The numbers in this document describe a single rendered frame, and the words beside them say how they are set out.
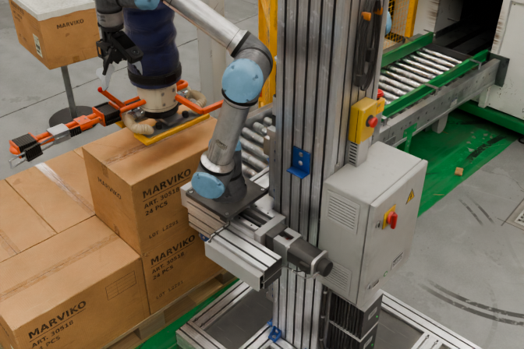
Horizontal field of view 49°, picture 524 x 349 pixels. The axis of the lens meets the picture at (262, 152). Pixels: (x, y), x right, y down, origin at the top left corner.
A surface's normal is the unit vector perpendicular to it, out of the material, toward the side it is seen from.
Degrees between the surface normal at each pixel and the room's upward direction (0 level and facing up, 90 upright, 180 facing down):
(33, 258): 0
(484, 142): 0
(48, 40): 90
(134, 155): 0
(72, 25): 90
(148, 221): 90
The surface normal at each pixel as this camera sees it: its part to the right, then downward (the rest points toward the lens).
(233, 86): -0.23, 0.44
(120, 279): 0.69, 0.41
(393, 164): 0.00, -0.83
